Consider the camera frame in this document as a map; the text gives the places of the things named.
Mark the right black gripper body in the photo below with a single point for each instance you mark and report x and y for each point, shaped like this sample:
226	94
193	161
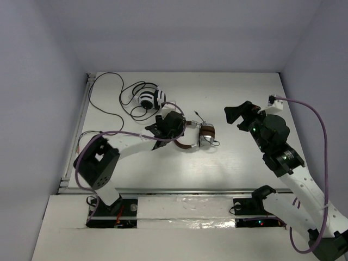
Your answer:
254	119

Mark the brown silver headphones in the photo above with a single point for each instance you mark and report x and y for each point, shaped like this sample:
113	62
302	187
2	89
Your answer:
205	137

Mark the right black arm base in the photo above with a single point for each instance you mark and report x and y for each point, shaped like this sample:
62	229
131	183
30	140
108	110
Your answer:
250	212

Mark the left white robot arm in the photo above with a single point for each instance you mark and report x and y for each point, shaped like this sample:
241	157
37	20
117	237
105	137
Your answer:
97	161

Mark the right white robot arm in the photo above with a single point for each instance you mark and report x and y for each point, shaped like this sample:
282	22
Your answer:
312	214

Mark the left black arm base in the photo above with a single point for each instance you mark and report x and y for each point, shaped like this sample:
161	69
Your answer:
124	215

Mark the white black headphones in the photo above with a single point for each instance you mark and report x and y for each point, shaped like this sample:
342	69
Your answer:
148	95

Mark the silver foil strip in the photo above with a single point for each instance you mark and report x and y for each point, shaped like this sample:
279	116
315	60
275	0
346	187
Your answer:
184	212

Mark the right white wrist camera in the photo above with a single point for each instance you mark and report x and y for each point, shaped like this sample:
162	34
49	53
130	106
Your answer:
274	106

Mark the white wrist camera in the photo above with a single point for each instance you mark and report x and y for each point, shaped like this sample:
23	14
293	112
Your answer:
169	106
274	106

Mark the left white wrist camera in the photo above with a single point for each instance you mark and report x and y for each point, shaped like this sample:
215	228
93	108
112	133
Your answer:
169	106

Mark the aluminium rail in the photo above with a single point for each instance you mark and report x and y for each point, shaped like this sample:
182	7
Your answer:
71	191

